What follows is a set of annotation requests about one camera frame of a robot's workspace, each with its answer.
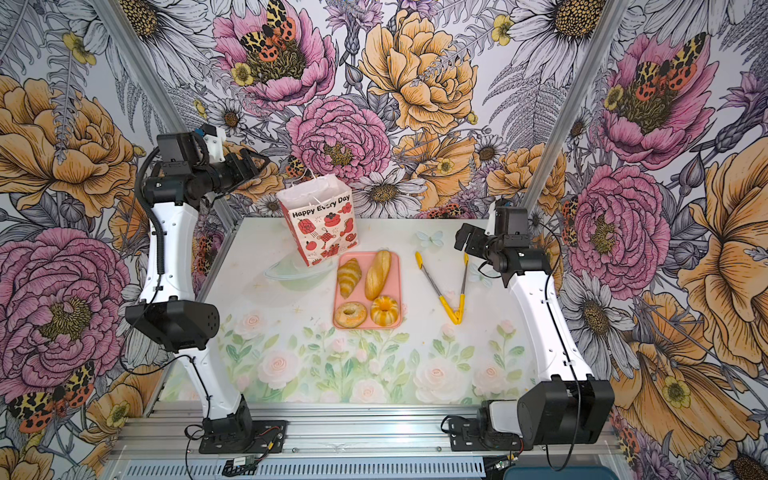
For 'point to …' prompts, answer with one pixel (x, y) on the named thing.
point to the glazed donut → (350, 315)
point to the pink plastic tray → (393, 287)
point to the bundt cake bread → (384, 311)
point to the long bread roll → (377, 275)
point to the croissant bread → (349, 273)
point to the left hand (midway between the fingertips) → (261, 174)
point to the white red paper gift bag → (321, 213)
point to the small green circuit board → (245, 465)
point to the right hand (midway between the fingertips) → (469, 244)
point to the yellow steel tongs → (450, 311)
